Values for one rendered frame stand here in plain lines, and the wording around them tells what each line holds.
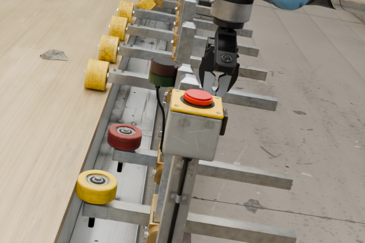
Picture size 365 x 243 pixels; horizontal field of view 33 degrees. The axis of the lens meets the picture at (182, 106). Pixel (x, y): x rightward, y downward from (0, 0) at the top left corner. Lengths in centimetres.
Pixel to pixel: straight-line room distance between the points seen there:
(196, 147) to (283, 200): 244
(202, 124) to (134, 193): 99
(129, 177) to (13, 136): 56
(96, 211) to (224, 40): 46
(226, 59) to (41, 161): 44
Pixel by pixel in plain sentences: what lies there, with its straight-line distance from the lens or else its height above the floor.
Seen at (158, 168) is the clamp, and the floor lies 86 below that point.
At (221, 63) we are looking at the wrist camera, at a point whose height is 114.
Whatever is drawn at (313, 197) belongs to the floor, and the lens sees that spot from 337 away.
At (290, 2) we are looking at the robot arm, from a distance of 126.
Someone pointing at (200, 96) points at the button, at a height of 123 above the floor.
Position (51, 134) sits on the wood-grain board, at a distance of 141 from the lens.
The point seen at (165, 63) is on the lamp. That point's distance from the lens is 134.
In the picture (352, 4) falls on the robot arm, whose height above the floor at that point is 131.
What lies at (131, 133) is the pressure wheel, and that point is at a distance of 146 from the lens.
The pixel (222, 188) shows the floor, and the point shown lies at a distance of 321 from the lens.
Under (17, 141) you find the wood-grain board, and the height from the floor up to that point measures 90.
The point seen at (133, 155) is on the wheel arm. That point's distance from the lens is 146.
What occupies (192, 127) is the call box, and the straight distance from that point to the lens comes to 81.
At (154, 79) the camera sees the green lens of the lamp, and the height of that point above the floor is 107.
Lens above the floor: 152
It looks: 22 degrees down
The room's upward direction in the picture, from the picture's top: 11 degrees clockwise
